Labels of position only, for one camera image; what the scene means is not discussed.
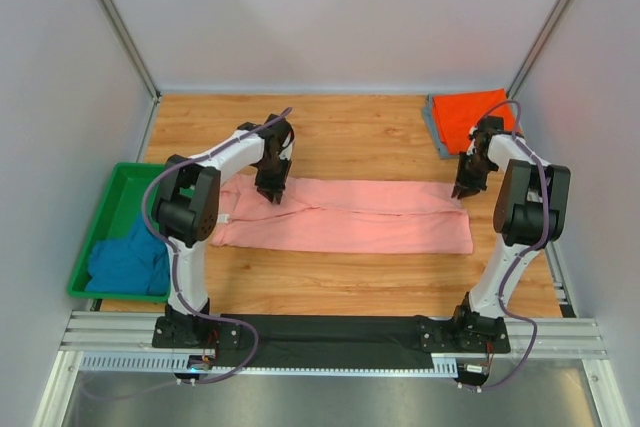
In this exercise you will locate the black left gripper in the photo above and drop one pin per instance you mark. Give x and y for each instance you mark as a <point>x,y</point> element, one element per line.
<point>273,176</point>

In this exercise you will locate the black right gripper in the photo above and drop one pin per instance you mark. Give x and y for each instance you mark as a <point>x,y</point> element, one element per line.
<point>470,178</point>

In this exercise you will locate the pink t-shirt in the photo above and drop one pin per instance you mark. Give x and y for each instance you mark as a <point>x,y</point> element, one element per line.
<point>344,216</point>

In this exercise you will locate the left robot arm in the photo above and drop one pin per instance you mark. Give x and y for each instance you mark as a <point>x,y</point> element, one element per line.
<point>184,200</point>

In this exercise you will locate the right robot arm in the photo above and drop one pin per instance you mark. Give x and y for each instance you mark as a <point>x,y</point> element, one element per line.
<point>530,212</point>

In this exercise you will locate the folded orange t-shirt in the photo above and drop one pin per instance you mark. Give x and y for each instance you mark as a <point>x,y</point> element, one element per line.
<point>455,114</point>

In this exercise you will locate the folded grey t-shirt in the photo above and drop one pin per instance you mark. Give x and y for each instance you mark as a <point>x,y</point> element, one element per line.
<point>428,119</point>

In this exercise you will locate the green plastic tray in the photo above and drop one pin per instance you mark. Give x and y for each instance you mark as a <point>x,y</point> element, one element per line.
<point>118,209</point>

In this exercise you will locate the blue t-shirt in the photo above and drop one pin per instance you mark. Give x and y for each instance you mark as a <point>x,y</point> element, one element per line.
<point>136,264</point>

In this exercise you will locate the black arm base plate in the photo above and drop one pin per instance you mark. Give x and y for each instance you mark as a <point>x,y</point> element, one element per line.
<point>460,334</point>

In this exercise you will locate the white slotted cable duct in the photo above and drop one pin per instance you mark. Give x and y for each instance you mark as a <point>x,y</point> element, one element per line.
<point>188,364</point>

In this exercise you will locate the aluminium frame rail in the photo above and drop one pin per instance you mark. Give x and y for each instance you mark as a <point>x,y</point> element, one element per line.
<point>557,338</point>

